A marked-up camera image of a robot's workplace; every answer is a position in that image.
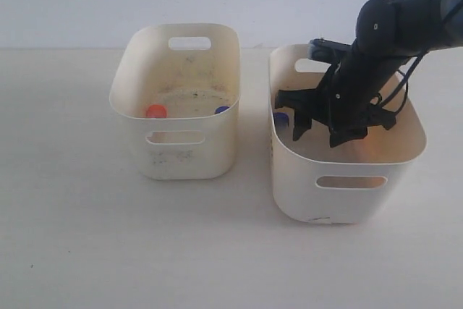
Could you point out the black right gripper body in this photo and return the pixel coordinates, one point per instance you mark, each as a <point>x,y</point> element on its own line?
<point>348,95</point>

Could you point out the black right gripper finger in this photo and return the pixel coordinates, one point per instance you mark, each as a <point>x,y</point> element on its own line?
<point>342,136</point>
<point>303,120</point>

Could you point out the orange-capped tube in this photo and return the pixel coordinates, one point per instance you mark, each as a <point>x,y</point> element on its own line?
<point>156,111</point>

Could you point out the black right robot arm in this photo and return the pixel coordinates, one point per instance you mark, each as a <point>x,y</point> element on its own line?
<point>391,39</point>

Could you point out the cream plastic bin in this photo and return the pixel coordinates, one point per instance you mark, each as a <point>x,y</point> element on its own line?
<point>312,182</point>
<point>191,69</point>

